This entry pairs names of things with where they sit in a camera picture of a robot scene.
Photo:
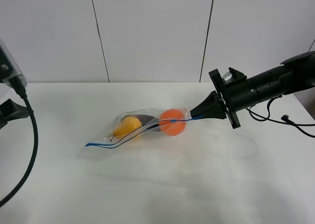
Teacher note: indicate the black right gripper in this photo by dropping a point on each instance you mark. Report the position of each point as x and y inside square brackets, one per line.
[219, 103]

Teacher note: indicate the purple eggplant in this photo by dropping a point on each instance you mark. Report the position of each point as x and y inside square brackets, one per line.
[145, 119]

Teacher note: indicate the yellow pear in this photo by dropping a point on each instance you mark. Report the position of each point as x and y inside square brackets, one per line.
[124, 127]

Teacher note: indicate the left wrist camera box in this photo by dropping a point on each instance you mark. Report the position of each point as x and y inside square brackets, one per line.
[8, 67]

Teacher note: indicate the clear zip bag blue seal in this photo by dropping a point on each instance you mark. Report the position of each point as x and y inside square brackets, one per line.
[102, 139]

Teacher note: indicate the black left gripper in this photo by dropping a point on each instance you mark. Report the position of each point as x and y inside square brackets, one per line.
[9, 111]

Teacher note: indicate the orange fruit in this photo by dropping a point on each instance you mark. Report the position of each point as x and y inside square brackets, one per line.
[171, 122]

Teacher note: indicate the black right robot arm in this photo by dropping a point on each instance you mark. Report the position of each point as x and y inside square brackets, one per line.
[235, 91]

